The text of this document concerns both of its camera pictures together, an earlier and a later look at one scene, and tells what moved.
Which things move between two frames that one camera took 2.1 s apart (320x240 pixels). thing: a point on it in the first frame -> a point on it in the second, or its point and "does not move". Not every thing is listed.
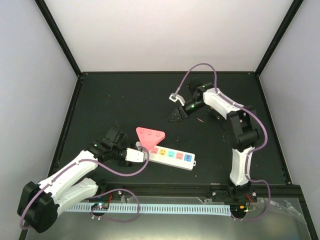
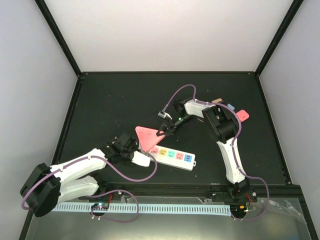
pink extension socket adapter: (149, 138) does not move
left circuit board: (100, 206) does not move
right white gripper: (179, 115) -> (168, 125)
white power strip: (182, 159) does not move
